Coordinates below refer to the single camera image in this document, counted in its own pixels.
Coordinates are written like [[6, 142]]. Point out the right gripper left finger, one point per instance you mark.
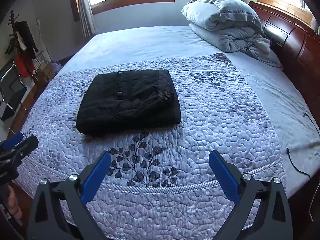
[[47, 220]]

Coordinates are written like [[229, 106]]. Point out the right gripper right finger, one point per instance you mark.
[[261, 208]]

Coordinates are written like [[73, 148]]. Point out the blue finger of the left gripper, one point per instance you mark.
[[12, 141]]

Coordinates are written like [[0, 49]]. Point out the black pants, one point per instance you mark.
[[125, 101]]

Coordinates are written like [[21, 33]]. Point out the person's left hand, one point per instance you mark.
[[12, 204]]

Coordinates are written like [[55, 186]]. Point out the black metal chair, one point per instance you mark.
[[12, 91]]

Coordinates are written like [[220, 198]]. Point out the cardboard box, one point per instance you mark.
[[48, 71]]

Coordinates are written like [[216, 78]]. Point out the light blue bed sheet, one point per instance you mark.
[[295, 126]]

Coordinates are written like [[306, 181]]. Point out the grey quilted bedspread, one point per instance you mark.
[[159, 184]]

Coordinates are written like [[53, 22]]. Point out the coat rack with clothes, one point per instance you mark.
[[21, 58]]

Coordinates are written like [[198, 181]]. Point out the beige curtain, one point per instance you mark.
[[87, 21]]

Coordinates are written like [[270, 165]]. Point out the dark wooden headboard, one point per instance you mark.
[[297, 47]]

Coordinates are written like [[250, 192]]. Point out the folded grey duvet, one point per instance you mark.
[[243, 39]]

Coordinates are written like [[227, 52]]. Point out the grey pillow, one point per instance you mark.
[[215, 15]]

